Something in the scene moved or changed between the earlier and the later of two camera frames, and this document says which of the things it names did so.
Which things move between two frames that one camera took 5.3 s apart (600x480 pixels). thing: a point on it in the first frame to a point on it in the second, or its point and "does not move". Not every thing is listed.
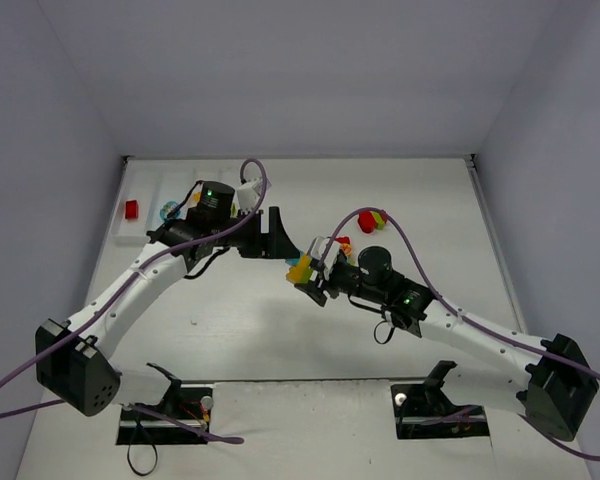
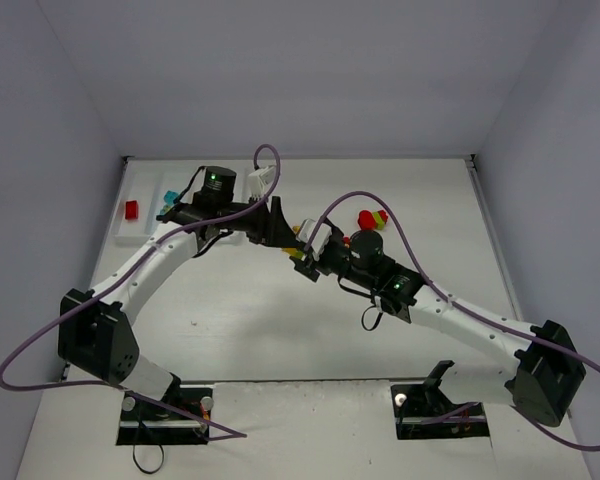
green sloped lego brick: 380,224 does not move
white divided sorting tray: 148,184 does not move
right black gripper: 318,286 to 309,263
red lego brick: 131,209 does not move
